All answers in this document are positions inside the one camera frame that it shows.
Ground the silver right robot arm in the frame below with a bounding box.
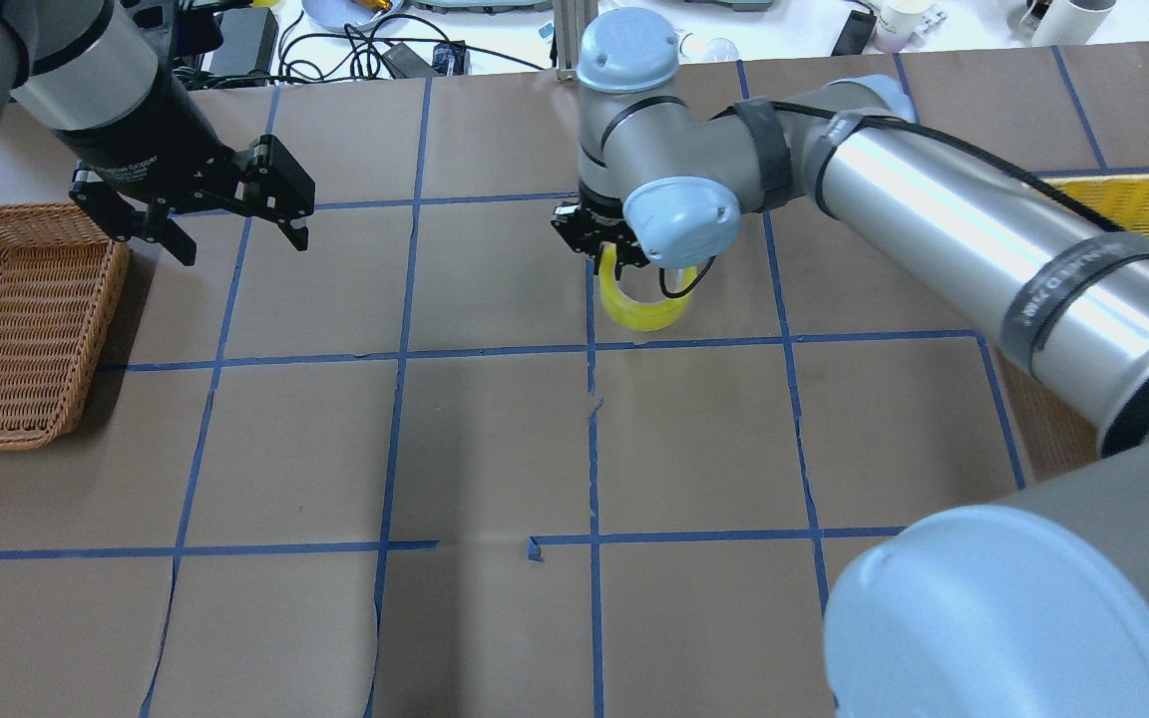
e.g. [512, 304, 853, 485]
[553, 6, 1149, 717]

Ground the aluminium frame post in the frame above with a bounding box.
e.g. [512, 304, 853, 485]
[549, 0, 600, 82]

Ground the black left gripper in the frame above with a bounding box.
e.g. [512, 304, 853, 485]
[54, 68, 316, 265]

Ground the brown wicker basket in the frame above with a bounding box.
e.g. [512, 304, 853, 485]
[0, 203, 131, 453]

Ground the brass cylinder part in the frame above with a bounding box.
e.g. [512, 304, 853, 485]
[352, 0, 395, 14]

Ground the black power adapter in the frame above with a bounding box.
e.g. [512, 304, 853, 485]
[206, 6, 278, 77]

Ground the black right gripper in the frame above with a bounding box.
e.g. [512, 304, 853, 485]
[552, 191, 650, 292]

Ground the white paper cup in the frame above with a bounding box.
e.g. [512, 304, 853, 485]
[872, 0, 934, 54]

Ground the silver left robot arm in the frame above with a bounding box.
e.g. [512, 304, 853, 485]
[0, 1, 315, 265]

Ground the yellow tape roll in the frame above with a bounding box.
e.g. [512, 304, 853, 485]
[596, 244, 691, 333]

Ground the blue plate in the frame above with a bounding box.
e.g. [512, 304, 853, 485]
[301, 0, 407, 33]

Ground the white light bulb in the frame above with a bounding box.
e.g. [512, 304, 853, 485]
[678, 32, 740, 64]

